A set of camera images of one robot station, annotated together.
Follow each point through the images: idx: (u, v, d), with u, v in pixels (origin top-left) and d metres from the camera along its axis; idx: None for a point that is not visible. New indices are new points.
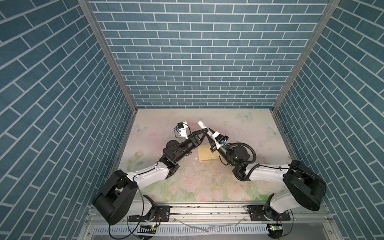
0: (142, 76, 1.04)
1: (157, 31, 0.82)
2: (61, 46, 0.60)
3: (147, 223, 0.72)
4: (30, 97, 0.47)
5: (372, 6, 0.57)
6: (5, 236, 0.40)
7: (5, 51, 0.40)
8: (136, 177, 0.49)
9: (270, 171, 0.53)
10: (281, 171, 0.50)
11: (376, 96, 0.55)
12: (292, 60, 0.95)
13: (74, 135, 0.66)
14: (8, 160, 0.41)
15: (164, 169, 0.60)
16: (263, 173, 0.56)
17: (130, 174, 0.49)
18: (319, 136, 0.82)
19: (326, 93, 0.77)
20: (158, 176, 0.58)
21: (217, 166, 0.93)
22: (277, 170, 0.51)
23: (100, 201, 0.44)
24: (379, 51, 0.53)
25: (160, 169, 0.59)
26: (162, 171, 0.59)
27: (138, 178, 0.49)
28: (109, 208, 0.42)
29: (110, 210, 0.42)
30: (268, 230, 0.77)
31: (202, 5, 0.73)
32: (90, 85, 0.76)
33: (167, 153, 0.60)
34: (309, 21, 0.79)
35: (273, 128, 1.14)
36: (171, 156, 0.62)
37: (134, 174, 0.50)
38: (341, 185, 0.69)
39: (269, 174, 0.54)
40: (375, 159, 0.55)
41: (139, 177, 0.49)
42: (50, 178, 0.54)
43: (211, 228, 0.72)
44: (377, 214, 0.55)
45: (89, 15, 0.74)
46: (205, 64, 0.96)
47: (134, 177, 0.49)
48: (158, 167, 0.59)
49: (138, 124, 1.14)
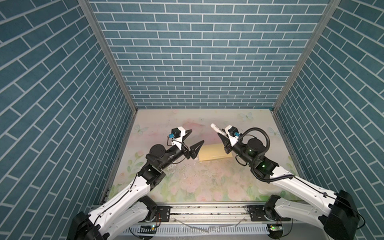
0: (142, 76, 1.04)
1: (157, 31, 0.82)
2: (61, 46, 0.60)
3: (147, 223, 0.72)
4: (30, 97, 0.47)
5: (372, 6, 0.57)
6: (5, 237, 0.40)
7: (5, 51, 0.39)
8: (100, 217, 0.42)
9: (311, 191, 0.46)
10: (325, 198, 0.43)
11: (376, 96, 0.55)
12: (292, 60, 0.95)
13: (74, 135, 0.66)
14: (8, 160, 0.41)
15: (140, 188, 0.51)
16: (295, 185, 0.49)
17: (92, 214, 0.42)
18: (319, 136, 0.82)
19: (326, 93, 0.77)
20: (132, 200, 0.50)
21: (217, 166, 0.93)
22: (319, 194, 0.44)
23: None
24: (379, 51, 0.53)
25: (135, 190, 0.50)
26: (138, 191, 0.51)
27: (103, 217, 0.42)
28: None
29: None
30: (268, 230, 0.77)
31: (202, 5, 0.73)
32: (90, 85, 0.76)
33: (151, 158, 0.52)
34: (309, 21, 0.79)
35: (273, 128, 1.14)
36: (155, 162, 0.54)
37: (98, 212, 0.43)
38: (341, 185, 0.69)
39: (306, 194, 0.46)
40: (375, 159, 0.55)
41: (105, 215, 0.43)
42: (50, 178, 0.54)
43: (211, 228, 0.72)
44: (377, 214, 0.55)
45: (89, 15, 0.74)
46: (205, 64, 0.96)
47: (97, 217, 0.42)
48: (134, 188, 0.51)
49: (138, 124, 1.14)
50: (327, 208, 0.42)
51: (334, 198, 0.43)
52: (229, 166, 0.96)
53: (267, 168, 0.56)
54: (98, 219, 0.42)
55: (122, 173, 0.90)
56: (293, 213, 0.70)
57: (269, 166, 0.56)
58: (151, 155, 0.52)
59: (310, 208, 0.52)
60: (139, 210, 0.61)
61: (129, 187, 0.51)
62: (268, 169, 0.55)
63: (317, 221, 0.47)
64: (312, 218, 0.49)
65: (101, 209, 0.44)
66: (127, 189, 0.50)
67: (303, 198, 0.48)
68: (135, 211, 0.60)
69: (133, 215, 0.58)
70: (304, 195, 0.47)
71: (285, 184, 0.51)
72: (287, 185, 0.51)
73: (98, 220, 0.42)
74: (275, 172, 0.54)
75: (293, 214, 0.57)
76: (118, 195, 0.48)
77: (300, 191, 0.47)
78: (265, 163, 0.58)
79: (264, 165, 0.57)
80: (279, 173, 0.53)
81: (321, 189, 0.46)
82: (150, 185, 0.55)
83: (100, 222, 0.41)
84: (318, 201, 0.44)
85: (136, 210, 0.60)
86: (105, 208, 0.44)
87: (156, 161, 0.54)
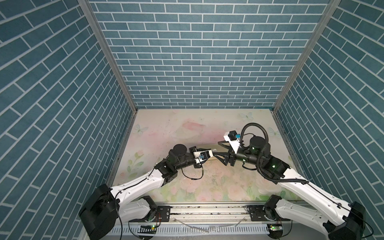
0: (142, 76, 1.04)
1: (157, 31, 0.82)
2: (61, 46, 0.60)
3: (147, 223, 0.72)
4: (30, 97, 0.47)
5: (373, 6, 0.57)
6: (5, 236, 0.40)
7: (5, 51, 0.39)
8: (121, 193, 0.45)
9: (324, 200, 0.44)
10: (339, 209, 0.41)
11: (376, 96, 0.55)
12: (292, 60, 0.95)
13: (75, 135, 0.67)
14: (8, 160, 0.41)
15: (157, 179, 0.55)
16: (311, 191, 0.46)
17: (114, 189, 0.46)
18: (319, 136, 0.82)
19: (326, 93, 0.77)
20: (147, 188, 0.54)
21: (217, 166, 0.93)
22: (333, 204, 0.43)
23: (83, 216, 0.43)
24: (379, 51, 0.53)
25: (152, 180, 0.54)
26: (154, 182, 0.55)
27: (122, 194, 0.45)
28: (91, 223, 0.41)
29: (92, 226, 0.41)
30: (268, 230, 0.77)
31: (202, 5, 0.73)
32: (90, 85, 0.76)
33: (173, 155, 0.58)
34: (309, 21, 0.79)
35: (273, 128, 1.14)
36: (176, 159, 0.60)
37: (119, 188, 0.46)
38: (341, 185, 0.69)
39: (319, 201, 0.44)
40: (375, 159, 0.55)
41: (124, 192, 0.46)
42: (50, 178, 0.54)
43: (211, 228, 0.72)
44: (377, 214, 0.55)
45: (89, 15, 0.74)
46: (205, 64, 0.96)
47: (118, 192, 0.45)
48: (150, 178, 0.54)
49: (139, 123, 1.14)
50: (340, 220, 0.40)
51: (348, 210, 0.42)
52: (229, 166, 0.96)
53: (278, 169, 0.52)
54: (118, 194, 0.45)
55: (122, 173, 0.90)
56: (291, 212, 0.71)
57: (279, 166, 0.53)
58: (174, 152, 0.59)
59: (315, 214, 0.51)
60: (142, 205, 0.62)
61: (147, 175, 0.55)
62: (279, 169, 0.52)
63: (320, 226, 0.47)
64: (316, 224, 0.49)
65: (121, 187, 0.47)
66: (144, 176, 0.54)
67: (315, 205, 0.46)
68: (139, 205, 0.61)
69: (136, 208, 0.58)
70: (317, 202, 0.45)
71: (298, 189, 0.48)
72: (296, 188, 0.48)
73: (119, 195, 0.45)
74: (286, 174, 0.51)
75: (295, 216, 0.56)
76: (137, 179, 0.52)
77: (312, 198, 0.45)
78: (275, 164, 0.54)
79: (274, 166, 0.53)
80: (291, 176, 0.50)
81: (336, 199, 0.44)
82: (163, 180, 0.58)
83: (120, 197, 0.44)
84: (331, 211, 0.42)
85: (140, 205, 0.61)
86: (125, 187, 0.47)
87: (177, 159, 0.60)
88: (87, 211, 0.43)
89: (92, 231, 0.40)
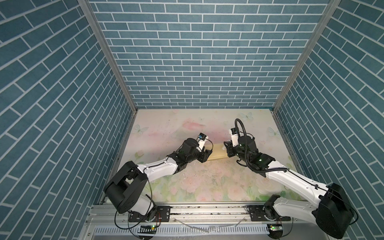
0: (142, 76, 1.04)
1: (157, 31, 0.82)
2: (61, 46, 0.60)
3: (147, 223, 0.72)
4: (30, 97, 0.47)
5: (373, 6, 0.57)
6: (5, 236, 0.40)
7: (5, 51, 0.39)
8: (146, 170, 0.50)
9: (302, 184, 0.47)
10: (316, 190, 0.44)
11: (376, 96, 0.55)
12: (292, 60, 0.95)
13: (74, 135, 0.66)
14: (8, 160, 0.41)
15: (173, 165, 0.61)
16: (295, 180, 0.49)
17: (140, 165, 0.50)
18: (319, 136, 0.82)
19: (326, 93, 0.77)
20: (164, 172, 0.59)
21: (217, 166, 0.93)
22: (311, 186, 0.46)
23: (109, 190, 0.45)
24: (379, 51, 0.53)
25: (168, 164, 0.59)
26: (171, 167, 0.61)
27: (147, 171, 0.49)
28: (119, 196, 0.44)
29: (120, 199, 0.43)
30: (268, 230, 0.77)
31: (202, 5, 0.73)
32: (90, 85, 0.76)
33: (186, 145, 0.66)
34: (309, 21, 0.79)
35: (273, 128, 1.14)
36: (188, 149, 0.68)
37: (144, 166, 0.51)
38: (341, 185, 0.69)
39: (299, 187, 0.47)
40: (375, 159, 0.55)
41: (148, 170, 0.50)
42: (50, 178, 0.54)
43: (211, 228, 0.72)
44: (378, 214, 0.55)
45: (89, 15, 0.74)
46: (205, 64, 0.96)
47: (144, 169, 0.49)
48: (167, 162, 0.60)
49: (138, 124, 1.14)
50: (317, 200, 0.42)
51: (325, 190, 0.44)
52: (229, 166, 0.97)
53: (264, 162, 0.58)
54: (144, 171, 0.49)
55: None
56: (290, 210, 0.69)
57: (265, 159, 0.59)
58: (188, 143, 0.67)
59: (306, 204, 0.52)
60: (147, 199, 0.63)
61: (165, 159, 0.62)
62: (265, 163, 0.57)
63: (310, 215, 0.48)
64: (306, 212, 0.49)
65: (145, 164, 0.52)
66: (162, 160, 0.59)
67: (296, 190, 0.49)
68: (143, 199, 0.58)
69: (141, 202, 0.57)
70: (296, 187, 0.49)
71: (280, 178, 0.53)
72: (280, 177, 0.53)
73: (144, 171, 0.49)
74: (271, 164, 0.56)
75: (291, 211, 0.56)
76: (159, 161, 0.58)
77: (293, 183, 0.49)
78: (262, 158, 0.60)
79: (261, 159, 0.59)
80: (274, 166, 0.55)
81: (313, 182, 0.46)
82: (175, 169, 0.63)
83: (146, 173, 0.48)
84: (309, 193, 0.45)
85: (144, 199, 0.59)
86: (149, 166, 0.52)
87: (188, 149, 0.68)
88: (114, 185, 0.46)
89: (120, 203, 0.43)
